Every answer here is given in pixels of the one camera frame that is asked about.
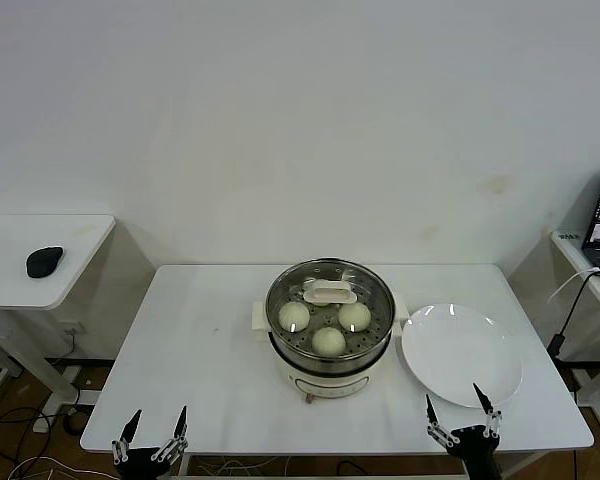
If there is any black floor cable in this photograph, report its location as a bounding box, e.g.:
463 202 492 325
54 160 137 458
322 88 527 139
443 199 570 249
0 405 49 480

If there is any stainless steel steamer basket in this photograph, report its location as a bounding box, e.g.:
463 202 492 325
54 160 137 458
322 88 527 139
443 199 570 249
249 257 409 374

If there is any white main work table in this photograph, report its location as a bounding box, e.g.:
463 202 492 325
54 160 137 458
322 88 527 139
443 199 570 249
78 263 595 480

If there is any white side table with mouse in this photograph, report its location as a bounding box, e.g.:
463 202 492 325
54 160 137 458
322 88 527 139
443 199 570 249
0 214 116 436

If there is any white round plate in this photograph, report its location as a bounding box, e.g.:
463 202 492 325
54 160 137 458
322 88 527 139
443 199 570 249
400 302 524 409

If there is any glass lid with cream handle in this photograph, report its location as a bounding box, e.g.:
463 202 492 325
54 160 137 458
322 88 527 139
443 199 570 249
265 257 397 354

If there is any black computer mouse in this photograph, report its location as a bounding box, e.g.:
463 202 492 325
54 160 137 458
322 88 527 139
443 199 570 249
25 246 65 279

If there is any white steamed baozi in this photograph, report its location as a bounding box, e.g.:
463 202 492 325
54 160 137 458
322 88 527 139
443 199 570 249
311 326 347 357
338 301 372 332
278 301 311 333

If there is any black cable with power adapter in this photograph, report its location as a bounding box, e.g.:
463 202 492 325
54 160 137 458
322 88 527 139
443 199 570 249
547 272 600 357

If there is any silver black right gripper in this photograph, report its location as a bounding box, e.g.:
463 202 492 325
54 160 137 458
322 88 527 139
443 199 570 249
424 382 504 469

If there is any cream electric cooker base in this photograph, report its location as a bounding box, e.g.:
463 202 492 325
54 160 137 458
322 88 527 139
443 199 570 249
252 319 406 405

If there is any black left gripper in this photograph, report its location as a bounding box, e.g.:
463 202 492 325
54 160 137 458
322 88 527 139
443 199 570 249
110 405 189 480

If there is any white laptop cable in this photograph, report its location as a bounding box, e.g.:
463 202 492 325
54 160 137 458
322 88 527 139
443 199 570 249
548 267 600 304

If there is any white cable bundle under table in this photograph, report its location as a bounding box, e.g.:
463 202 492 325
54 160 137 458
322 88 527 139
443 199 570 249
194 455 294 476

